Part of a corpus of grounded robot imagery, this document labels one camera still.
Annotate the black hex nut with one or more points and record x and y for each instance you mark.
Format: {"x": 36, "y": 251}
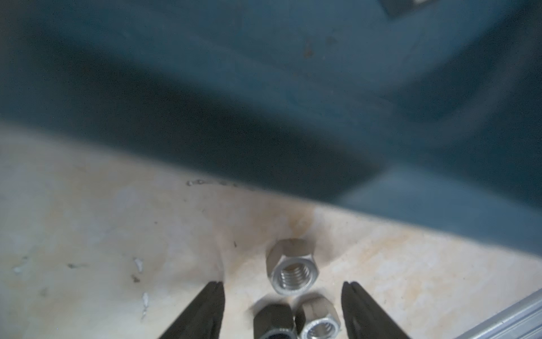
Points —
{"x": 274, "y": 321}

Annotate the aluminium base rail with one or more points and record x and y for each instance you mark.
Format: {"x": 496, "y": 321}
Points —
{"x": 521, "y": 320}

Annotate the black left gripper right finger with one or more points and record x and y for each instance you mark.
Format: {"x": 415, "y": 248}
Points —
{"x": 364, "y": 318}

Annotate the silver hex nut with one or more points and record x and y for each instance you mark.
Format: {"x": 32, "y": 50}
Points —
{"x": 291, "y": 267}
{"x": 316, "y": 318}

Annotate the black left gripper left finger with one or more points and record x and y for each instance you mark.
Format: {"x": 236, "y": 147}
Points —
{"x": 202, "y": 319}

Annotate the teal plastic storage box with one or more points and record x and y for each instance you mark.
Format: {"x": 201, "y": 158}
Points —
{"x": 426, "y": 112}

